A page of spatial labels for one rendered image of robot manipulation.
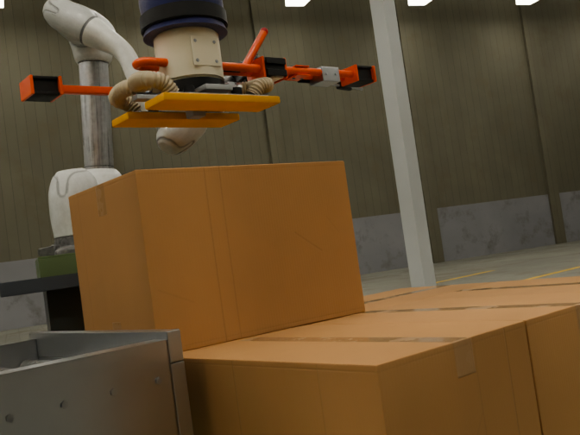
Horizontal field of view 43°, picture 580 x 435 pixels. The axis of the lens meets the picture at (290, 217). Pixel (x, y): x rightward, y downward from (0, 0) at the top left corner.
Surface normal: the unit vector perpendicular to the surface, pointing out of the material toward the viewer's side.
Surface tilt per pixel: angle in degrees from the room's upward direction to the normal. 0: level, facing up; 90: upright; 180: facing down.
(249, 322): 90
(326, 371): 90
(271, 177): 90
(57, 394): 90
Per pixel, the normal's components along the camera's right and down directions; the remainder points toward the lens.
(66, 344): -0.76, 0.07
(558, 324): 0.64, -0.12
